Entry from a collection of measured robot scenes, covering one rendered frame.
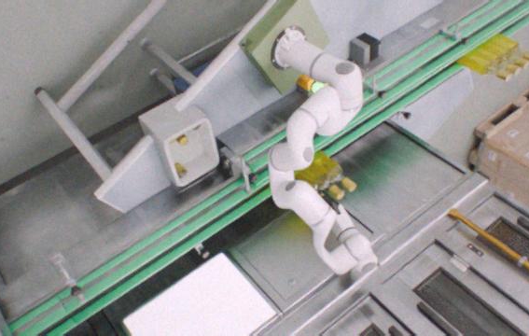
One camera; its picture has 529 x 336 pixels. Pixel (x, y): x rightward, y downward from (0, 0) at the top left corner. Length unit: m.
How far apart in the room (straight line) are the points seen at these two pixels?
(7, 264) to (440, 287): 1.56
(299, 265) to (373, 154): 0.63
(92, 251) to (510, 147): 4.45
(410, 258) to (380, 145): 0.56
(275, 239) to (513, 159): 3.86
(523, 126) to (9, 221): 4.74
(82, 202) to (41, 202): 0.18
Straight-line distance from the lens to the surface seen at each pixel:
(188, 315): 1.85
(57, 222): 2.30
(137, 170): 1.84
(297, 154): 1.49
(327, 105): 1.59
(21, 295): 1.87
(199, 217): 1.85
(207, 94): 1.82
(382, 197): 2.11
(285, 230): 1.98
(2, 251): 2.32
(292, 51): 1.78
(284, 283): 1.85
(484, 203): 2.16
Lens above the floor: 2.05
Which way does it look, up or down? 36 degrees down
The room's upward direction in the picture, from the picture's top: 132 degrees clockwise
